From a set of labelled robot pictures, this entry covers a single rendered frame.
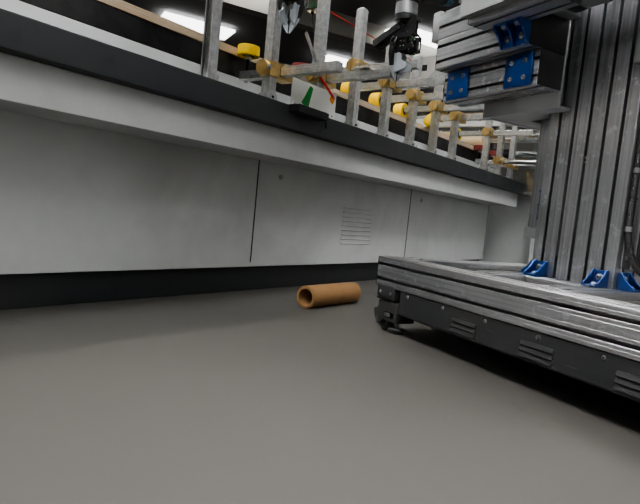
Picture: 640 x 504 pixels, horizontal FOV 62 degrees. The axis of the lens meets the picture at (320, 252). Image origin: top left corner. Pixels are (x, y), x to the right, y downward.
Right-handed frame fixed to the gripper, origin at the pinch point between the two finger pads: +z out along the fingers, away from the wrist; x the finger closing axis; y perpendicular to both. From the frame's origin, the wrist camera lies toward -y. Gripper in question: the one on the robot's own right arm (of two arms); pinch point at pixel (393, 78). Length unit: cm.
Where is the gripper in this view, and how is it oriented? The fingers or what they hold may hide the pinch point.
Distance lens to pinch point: 194.2
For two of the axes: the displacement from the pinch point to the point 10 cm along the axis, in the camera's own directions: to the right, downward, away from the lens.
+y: 7.9, 1.3, -6.0
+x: 6.1, 0.0, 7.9
